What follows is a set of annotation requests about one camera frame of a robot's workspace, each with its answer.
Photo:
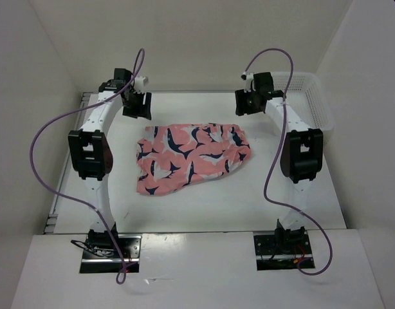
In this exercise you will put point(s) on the aluminium rail table edge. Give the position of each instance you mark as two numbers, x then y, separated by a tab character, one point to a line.
53	214

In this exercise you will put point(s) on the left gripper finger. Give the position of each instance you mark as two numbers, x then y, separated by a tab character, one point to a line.
132	110
147	106

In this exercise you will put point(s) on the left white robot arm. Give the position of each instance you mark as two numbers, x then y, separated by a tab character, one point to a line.
92	158

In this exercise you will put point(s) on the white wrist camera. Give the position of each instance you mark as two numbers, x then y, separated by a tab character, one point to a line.
140	84
248	80

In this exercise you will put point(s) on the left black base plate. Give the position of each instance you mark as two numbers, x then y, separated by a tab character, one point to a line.
96	260

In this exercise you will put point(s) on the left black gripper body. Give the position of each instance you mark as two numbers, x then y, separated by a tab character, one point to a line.
134	98

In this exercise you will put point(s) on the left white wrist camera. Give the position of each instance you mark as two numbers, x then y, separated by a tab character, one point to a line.
140	84

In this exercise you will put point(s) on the white plastic mesh basket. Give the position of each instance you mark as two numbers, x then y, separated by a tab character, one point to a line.
306	97

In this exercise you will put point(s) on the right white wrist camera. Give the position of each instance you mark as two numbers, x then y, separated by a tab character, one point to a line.
248	80

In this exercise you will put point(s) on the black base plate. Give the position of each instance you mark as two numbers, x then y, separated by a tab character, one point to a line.
271	256
96	260

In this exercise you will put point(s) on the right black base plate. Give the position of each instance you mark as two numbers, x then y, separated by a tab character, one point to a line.
271	256

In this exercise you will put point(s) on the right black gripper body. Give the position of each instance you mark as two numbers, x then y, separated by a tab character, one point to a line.
249	103

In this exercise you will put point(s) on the pink shark print shorts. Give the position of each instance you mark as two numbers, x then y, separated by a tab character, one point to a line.
175	156

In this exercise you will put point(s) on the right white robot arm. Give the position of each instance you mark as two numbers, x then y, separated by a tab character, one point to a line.
300	151

